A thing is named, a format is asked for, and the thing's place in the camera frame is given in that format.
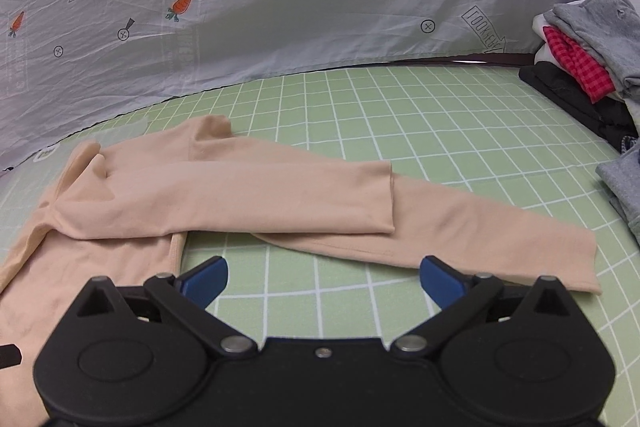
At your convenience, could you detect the green grid mat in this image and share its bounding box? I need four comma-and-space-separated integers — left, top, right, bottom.
0, 59, 640, 427

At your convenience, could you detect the grey garment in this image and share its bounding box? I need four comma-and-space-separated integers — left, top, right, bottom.
595, 139, 640, 248
552, 0, 640, 100

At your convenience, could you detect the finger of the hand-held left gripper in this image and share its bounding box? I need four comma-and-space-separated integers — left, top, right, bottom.
0, 344, 22, 371

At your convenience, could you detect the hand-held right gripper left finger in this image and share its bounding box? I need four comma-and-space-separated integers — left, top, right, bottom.
75, 257, 258, 360

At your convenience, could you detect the black garment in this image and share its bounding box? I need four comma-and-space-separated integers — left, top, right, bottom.
518, 62, 640, 152

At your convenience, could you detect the translucent plastic sheet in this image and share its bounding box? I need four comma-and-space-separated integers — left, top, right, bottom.
10, 114, 151, 188

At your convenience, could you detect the red checked cloth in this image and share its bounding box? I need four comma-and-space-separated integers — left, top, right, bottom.
542, 26, 615, 102

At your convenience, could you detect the beige long-sleeve top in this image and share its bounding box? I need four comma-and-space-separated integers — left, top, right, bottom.
0, 114, 601, 408

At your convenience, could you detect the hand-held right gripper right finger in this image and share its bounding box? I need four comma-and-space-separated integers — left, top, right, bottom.
390, 257, 571, 358

